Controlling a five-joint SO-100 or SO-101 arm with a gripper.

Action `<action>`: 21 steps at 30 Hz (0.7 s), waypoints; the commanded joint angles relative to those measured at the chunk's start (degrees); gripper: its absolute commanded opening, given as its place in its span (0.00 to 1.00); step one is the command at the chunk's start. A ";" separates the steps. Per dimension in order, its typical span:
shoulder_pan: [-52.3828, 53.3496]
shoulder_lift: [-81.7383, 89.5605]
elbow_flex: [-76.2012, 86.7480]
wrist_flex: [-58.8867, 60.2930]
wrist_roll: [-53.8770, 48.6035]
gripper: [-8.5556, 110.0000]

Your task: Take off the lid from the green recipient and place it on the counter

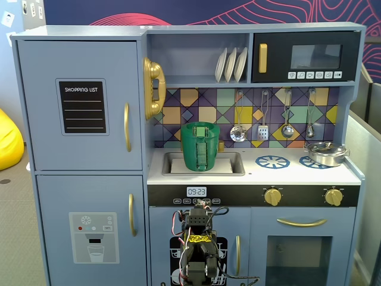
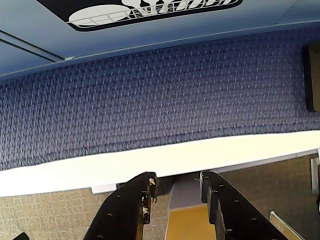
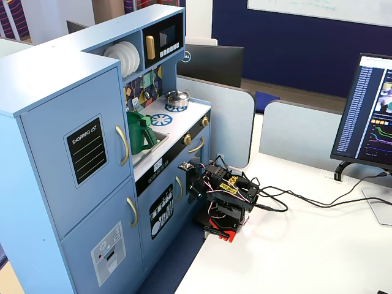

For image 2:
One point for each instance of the yellow flat panel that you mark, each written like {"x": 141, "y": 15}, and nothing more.
{"x": 187, "y": 222}

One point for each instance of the dark flat block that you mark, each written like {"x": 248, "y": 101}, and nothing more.
{"x": 313, "y": 77}

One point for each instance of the dishwasher door with plate decal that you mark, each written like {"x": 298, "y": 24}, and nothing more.
{"x": 175, "y": 33}

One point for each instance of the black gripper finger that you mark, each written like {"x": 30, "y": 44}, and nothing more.
{"x": 125, "y": 207}
{"x": 232, "y": 212}

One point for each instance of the blue toy kitchen unit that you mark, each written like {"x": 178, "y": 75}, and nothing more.
{"x": 15, "y": 63}

